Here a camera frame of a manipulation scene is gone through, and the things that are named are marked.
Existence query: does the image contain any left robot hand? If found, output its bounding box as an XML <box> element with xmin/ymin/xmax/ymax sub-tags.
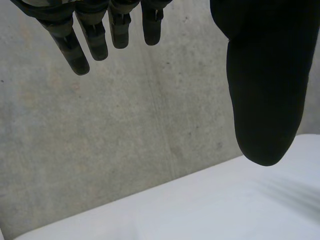
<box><xmin>8</xmin><ymin>0</ymin><xmax>320</xmax><ymax>167</ymax></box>

